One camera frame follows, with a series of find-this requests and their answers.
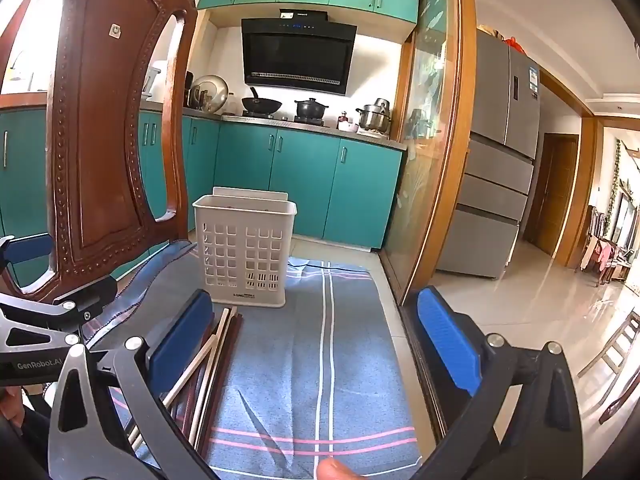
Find blue striped cloth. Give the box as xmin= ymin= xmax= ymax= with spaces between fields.
xmin=82 ymin=240 xmax=423 ymax=480

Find glass pot lid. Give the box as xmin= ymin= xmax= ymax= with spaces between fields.
xmin=192 ymin=74 xmax=230 ymax=111

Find dark wooden door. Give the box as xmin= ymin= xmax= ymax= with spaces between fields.
xmin=0 ymin=0 xmax=199 ymax=306

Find black wok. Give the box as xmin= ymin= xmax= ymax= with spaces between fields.
xmin=241 ymin=86 xmax=283 ymax=116

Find person's right hand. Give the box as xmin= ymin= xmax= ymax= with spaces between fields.
xmin=317 ymin=459 xmax=358 ymax=480

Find brown wooden door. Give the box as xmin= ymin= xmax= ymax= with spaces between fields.
xmin=522 ymin=132 xmax=580 ymax=258

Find black range hood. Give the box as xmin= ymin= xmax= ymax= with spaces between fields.
xmin=241 ymin=9 xmax=357 ymax=97

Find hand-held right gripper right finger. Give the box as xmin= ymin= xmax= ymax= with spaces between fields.
xmin=412 ymin=285 xmax=585 ymax=480

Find wooden dining chair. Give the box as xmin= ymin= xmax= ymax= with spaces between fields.
xmin=580 ymin=205 xmax=632 ymax=287

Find gas stove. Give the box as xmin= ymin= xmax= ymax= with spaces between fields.
xmin=223 ymin=112 xmax=326 ymax=126

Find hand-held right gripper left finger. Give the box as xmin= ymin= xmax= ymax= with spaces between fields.
xmin=47 ymin=289 xmax=221 ymax=480

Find teal base cabinets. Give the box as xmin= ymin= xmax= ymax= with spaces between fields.
xmin=0 ymin=105 xmax=404 ymax=281

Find white plastic utensil basket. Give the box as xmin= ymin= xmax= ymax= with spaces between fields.
xmin=192 ymin=186 xmax=299 ymax=309

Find black cooking pot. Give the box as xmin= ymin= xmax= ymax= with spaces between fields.
xmin=294 ymin=98 xmax=329 ymax=122

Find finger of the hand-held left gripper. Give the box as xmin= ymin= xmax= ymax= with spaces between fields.
xmin=0 ymin=234 xmax=55 ymax=283
xmin=0 ymin=275 xmax=119 ymax=335

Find wood framed glass sliding door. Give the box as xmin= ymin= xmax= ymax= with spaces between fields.
xmin=380 ymin=0 xmax=478 ymax=306

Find stainless steel pot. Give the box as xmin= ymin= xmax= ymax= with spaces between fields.
xmin=356 ymin=98 xmax=393 ymax=133

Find grey refrigerator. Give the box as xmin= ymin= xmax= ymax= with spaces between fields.
xmin=435 ymin=27 xmax=542 ymax=281

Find pale wooden chopstick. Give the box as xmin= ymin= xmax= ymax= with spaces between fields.
xmin=127 ymin=330 xmax=223 ymax=456
xmin=190 ymin=307 xmax=238 ymax=448

